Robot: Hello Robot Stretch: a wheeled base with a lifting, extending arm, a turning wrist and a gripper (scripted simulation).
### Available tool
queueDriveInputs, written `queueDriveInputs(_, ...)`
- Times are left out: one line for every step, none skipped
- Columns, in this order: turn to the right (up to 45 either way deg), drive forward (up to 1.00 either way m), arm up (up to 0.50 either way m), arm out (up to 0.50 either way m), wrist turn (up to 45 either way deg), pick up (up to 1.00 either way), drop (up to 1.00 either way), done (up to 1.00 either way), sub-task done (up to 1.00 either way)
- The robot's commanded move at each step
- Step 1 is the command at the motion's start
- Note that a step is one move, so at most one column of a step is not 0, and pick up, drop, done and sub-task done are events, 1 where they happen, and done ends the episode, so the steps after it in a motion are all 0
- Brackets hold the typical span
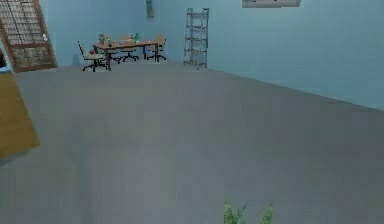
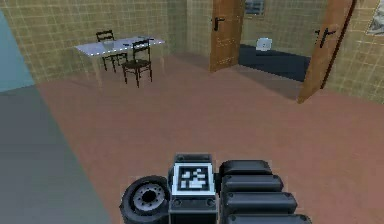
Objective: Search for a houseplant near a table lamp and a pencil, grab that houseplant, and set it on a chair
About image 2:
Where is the pale glass top table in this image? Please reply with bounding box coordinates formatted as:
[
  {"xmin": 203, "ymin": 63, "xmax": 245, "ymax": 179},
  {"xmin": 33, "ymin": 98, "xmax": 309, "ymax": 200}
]
[{"xmin": 74, "ymin": 35, "xmax": 166, "ymax": 88}]

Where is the dark wooden chair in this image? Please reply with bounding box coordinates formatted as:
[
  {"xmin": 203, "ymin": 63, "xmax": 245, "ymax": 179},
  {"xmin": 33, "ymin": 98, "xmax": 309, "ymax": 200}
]
[
  {"xmin": 95, "ymin": 29, "xmax": 129, "ymax": 73},
  {"xmin": 121, "ymin": 39, "xmax": 154, "ymax": 88}
]

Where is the white toilet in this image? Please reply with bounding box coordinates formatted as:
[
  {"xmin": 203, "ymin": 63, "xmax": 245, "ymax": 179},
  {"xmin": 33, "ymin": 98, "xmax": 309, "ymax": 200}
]
[{"xmin": 255, "ymin": 37, "xmax": 273, "ymax": 52}]

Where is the brown wooden room door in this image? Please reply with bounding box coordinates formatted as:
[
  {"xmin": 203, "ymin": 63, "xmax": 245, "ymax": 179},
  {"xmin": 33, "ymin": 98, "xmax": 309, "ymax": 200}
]
[
  {"xmin": 297, "ymin": 0, "xmax": 357, "ymax": 104},
  {"xmin": 209, "ymin": 0, "xmax": 247, "ymax": 73}
]

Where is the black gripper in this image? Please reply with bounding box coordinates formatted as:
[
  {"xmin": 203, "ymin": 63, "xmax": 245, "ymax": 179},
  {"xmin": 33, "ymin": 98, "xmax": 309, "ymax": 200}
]
[{"xmin": 119, "ymin": 175, "xmax": 172, "ymax": 224}]

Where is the black door handle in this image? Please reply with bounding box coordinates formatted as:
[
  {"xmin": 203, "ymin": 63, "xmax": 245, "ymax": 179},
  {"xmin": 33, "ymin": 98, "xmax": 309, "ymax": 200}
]
[
  {"xmin": 315, "ymin": 28, "xmax": 337, "ymax": 49},
  {"xmin": 211, "ymin": 17, "xmax": 226, "ymax": 32}
]

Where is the grey framed wall picture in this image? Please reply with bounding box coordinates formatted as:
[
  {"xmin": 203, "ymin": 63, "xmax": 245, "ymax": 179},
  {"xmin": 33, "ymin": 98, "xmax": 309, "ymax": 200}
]
[
  {"xmin": 366, "ymin": 0, "xmax": 384, "ymax": 37},
  {"xmin": 244, "ymin": 0, "xmax": 266, "ymax": 16}
]

